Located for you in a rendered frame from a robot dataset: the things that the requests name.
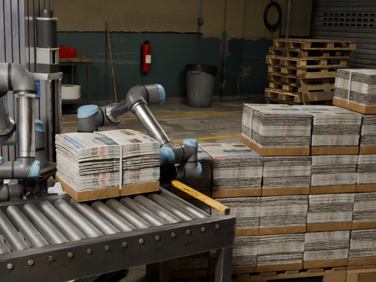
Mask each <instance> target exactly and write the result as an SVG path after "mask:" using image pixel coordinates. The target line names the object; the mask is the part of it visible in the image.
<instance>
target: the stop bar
mask: <svg viewBox="0 0 376 282"><path fill-rule="evenodd" d="M171 185H173V186H175V187H176V188H178V189H180V190H182V191H184V192H186V193H188V194H189V195H191V196H193V197H195V198H197V199H199V200H201V201H202V202H204V203H206V204H208V205H210V206H212V207H213V208H215V209H217V210H219V211H220V212H222V213H224V214H226V213H230V212H231V209H230V208H229V207H227V206H225V205H223V204H221V203H219V202H217V201H215V200H213V199H211V198H209V197H208V196H206V195H204V194H202V193H200V192H198V191H196V190H194V189H192V188H190V187H188V186H186V185H184V184H183V183H181V182H179V181H177V180H173V181H171Z"/></svg>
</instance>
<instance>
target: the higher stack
mask: <svg viewBox="0 0 376 282"><path fill-rule="evenodd" d="M334 93H335V94H334V95H335V96H334V98H337V99H341V100H344V101H348V104H349V102H352V103H355V104H358V105H363V106H376V69H337V76H336V80H335V90H334ZM334 107H338V108H341V109H343V110H347V111H350V112H353V113H356V114H358V115H360V116H362V117H361V125H360V131H359V133H360V137H359V140H358V141H359V142H358V143H359V144H358V145H359V146H361V147H372V146H376V114H363V113H360V112H357V111H354V110H350V109H347V108H344V107H341V106H334ZM357 155H358V159H357V160H358V161H357V165H356V173H357V174H358V175H357V181H356V183H355V184H356V185H357V187H358V185H376V153H372V154H360V153H358V154H357ZM353 193H354V194H355V195H354V196H355V197H354V204H353V205H354V206H353V209H352V210H353V214H352V221H351V222H352V223H357V222H376V191H372V192H353ZM349 233H350V234H349V250H348V256H347V257H348V259H349V260H350V259H364V258H372V257H376V228H369V229H351V230H349ZM345 267H346V270H347V273H346V281H345V282H376V264H369V265H355V266H345Z"/></svg>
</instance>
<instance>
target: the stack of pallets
mask: <svg viewBox="0 0 376 282"><path fill-rule="evenodd" d="M273 41H274V42H273V46H270V47H269V55H266V64H267V66H268V71H267V72H268V79H267V80H269V83H270V85H269V88H265V103H264V104H283V105H290V106H294V105H304V104H303V103H302V96H301V94H302V91H301V90H300V88H301V83H300V82H299V75H298V74H301V73H304V72H334V68H338V69H350V67H348V66H346V61H347V58H350V53H351V50H356V45H357V41H341V40H325V39H273ZM283 42H286V45H283ZM342 44H347V45H346V48H342ZM279 50H282V54H278V52H279ZM336 51H338V52H341V56H340V57H336V56H335V55H336ZM276 59H280V62H275V61H276ZM331 59H332V60H337V64H333V65H332V64H331ZM315 60H317V63H315ZM277 67H278V68H281V70H277ZM278 76H281V78H278ZM278 84H282V85H283V86H282V87H278ZM296 92H297V93H296ZM274 93H278V95H275V94H274ZM274 101H277V102H274Z"/></svg>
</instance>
